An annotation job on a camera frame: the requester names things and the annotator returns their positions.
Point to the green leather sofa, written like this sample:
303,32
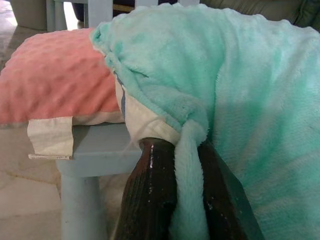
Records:
262,7

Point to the teal and pink plush pillow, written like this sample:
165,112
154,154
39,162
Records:
225,87

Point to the light blue child chair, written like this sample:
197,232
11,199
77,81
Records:
100,147
100,10

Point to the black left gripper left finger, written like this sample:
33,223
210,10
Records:
150,187

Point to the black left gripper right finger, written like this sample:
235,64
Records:
222,200

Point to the dark purple couch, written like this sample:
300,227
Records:
123,5

